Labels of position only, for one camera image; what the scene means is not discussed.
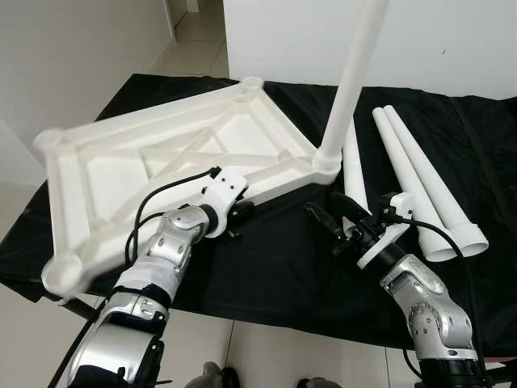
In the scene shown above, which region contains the grey robot right foot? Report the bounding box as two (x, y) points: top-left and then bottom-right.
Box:
(295, 376), (344, 388)

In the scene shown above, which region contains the grey robot left foot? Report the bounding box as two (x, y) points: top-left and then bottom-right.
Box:
(184, 362), (237, 388)

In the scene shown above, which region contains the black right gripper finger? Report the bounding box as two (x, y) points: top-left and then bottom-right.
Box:
(305, 202), (340, 242)
(330, 194), (368, 231)

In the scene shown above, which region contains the grey robot foot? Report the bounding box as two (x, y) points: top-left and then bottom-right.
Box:
(295, 376), (344, 388)
(184, 362), (237, 388)

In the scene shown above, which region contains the black cloth table cover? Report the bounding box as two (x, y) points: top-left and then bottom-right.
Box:
(0, 73), (517, 361)

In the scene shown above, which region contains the white plastic table leg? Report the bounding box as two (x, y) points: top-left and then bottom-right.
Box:
(372, 108), (458, 264)
(385, 104), (490, 258)
(317, 0), (392, 167)
(343, 120), (371, 213)

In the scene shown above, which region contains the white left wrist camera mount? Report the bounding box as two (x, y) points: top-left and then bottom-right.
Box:
(200, 167), (247, 213)

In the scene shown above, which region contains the white plastic table top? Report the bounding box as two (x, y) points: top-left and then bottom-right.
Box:
(32, 76), (344, 306)

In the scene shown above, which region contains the white door frame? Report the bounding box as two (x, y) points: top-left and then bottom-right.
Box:
(164, 0), (203, 43)

